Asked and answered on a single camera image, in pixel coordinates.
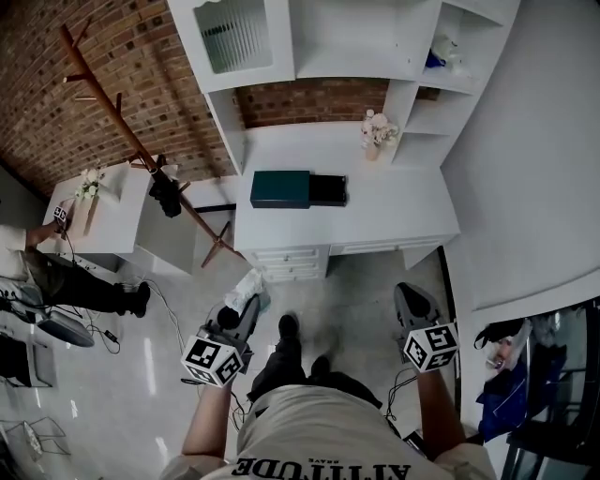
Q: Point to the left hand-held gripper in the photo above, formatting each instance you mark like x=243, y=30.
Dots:
x=211, y=358

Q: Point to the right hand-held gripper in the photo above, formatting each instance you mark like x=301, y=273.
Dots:
x=431, y=347

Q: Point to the white plastic bag package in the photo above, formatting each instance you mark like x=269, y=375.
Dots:
x=246, y=286

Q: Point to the dark green box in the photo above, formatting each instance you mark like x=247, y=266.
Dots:
x=279, y=190

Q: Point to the person's left forearm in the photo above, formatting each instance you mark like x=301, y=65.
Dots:
x=208, y=422

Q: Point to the person's right forearm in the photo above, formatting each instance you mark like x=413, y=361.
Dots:
x=438, y=412

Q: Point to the person's black trousers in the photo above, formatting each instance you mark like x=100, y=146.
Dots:
x=281, y=365

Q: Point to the pink and white bag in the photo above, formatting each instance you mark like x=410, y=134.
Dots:
x=508, y=351

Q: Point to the person's black left shoe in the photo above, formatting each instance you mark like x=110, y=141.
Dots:
x=288, y=328

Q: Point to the person's black shoe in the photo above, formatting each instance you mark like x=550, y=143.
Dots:
x=320, y=365
x=288, y=328

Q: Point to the blue plastic bag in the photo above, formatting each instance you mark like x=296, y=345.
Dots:
x=511, y=403

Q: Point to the black belt device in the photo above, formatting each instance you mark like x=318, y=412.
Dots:
x=415, y=444

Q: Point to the black power adapter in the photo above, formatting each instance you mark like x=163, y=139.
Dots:
x=111, y=336

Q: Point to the person's black right shoe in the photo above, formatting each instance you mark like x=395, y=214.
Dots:
x=320, y=365

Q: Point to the wide white desk drawer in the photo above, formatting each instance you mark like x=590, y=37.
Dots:
x=384, y=247

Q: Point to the small white desk drawer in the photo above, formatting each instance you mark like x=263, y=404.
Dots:
x=290, y=269
x=286, y=255
x=294, y=277

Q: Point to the person's white t-shirt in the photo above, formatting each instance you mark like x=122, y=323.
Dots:
x=319, y=431

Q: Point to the grey office chair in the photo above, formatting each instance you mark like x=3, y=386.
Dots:
x=65, y=330

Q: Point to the black framed glass door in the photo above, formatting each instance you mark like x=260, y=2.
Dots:
x=562, y=422

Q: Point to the white desk with hutch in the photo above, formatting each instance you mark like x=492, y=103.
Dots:
x=365, y=206

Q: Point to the plain white desk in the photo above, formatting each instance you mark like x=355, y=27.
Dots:
x=117, y=225

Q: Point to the black hanging bag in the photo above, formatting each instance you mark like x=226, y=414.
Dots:
x=166, y=192

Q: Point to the beige wooden board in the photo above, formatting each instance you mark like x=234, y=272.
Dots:
x=90, y=218

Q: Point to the white flowers in vase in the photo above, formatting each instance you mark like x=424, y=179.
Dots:
x=91, y=185

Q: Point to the pink flowers in vase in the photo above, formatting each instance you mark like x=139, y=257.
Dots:
x=379, y=129

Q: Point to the brown wooden coat rack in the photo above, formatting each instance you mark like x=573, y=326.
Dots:
x=117, y=117

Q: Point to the white and blue bag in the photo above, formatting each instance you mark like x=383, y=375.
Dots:
x=445, y=54

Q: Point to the ribbed glass cabinet door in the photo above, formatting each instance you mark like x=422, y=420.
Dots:
x=236, y=42

